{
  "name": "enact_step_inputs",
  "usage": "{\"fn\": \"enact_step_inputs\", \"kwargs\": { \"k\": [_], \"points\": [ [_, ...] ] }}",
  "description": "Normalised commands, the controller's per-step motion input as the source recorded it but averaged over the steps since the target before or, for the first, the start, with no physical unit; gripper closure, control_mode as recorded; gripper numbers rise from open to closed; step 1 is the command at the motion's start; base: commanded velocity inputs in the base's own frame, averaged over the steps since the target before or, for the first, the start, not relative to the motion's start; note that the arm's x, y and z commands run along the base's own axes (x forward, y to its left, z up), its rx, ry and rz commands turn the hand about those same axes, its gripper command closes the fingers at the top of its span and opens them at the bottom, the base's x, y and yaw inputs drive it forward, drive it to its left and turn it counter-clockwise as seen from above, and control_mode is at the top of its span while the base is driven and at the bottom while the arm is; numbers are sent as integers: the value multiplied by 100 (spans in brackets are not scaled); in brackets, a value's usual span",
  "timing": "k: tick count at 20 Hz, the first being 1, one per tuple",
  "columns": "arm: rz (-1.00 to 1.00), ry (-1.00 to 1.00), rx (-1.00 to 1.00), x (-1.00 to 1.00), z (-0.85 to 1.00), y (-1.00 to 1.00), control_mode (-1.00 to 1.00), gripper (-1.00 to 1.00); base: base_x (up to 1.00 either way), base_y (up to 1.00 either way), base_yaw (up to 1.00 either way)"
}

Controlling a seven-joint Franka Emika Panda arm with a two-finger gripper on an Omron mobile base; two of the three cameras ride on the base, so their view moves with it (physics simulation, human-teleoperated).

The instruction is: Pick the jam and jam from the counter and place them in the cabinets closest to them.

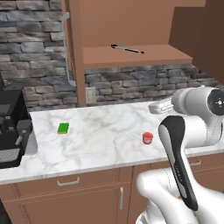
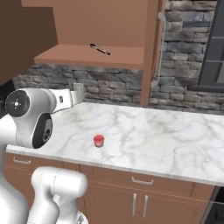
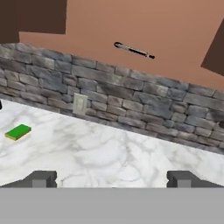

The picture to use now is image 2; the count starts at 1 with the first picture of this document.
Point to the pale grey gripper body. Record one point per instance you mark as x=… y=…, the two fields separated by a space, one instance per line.
x=77 y=97

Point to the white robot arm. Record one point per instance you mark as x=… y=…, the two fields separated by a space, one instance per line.
x=29 y=137

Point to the narrow brown drawer front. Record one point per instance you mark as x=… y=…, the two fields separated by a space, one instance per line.
x=43 y=162

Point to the dark brown cabinet door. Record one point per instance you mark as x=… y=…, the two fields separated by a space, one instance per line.
x=20 y=35

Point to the wide brown drawer front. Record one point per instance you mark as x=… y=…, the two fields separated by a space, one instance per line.
x=122 y=178

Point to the brown base cabinet door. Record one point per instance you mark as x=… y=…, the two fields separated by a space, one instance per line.
x=172 y=210
x=113 y=204

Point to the dark framed window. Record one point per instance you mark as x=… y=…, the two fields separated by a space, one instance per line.
x=213 y=46

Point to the black appliance front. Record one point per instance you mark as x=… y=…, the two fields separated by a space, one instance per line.
x=215 y=207

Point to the pale wall outlet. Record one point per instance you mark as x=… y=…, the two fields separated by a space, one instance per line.
x=78 y=86

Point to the open brown wall cabinet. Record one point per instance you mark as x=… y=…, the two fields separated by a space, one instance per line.
x=96 y=29

